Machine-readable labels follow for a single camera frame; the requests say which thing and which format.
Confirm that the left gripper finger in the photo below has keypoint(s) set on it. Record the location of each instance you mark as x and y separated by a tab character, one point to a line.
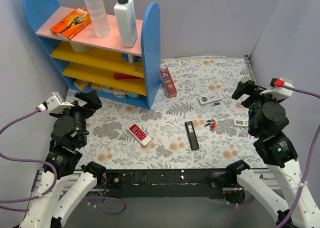
87	97
96	103

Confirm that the blue wooden shelf unit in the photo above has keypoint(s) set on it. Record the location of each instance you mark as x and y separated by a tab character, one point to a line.
107	57

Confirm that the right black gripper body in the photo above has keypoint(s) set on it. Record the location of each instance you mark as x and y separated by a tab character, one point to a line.
246	90

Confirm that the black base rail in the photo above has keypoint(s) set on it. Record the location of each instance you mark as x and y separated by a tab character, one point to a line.
158	183

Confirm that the black remote control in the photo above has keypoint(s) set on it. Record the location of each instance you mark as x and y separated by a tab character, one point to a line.
191	135

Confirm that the yellow packet bottom shelf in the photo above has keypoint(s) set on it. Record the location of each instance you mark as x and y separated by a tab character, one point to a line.
81	84

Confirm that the red toothpaste box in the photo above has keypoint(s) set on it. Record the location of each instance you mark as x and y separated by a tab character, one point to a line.
168	83

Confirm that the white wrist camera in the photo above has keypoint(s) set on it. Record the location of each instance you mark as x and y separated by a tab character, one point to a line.
277	91
55	104

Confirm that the white packets bottom shelf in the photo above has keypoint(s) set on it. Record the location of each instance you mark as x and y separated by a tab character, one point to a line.
116	92

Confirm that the white bottle black cap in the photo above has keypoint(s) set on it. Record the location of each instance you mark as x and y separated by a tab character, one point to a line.
124	12

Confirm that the red and white remote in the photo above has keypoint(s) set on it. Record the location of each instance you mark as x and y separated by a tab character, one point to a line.
140	135

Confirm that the orange razor box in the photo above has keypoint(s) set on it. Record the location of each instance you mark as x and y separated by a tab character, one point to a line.
72	24

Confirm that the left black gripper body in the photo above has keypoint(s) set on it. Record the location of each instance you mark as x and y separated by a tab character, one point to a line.
88	102

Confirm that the clear plastic water bottle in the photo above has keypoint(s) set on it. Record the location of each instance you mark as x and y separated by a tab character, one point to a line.
98	16

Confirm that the beige cup under shelf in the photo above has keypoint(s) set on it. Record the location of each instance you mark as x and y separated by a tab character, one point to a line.
79	48

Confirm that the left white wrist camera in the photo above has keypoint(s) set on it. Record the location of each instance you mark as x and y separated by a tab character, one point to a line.
55	104

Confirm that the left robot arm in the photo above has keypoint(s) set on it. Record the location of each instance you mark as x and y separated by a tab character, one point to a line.
52	207

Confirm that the floral table mat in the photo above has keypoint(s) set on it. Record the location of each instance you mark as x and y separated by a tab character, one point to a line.
111	144

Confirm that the red box on shelf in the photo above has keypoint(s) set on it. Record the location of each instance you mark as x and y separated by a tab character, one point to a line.
121	76

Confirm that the white air conditioner remote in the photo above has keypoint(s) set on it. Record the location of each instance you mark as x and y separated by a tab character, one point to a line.
213	98

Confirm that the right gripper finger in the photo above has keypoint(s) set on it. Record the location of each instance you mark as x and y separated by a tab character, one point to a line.
254	96
243	88

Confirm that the white remote with coloured buttons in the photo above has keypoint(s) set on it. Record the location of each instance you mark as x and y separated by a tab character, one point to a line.
240	123

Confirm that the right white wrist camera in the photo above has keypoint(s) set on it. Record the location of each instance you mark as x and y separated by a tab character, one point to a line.
277	91

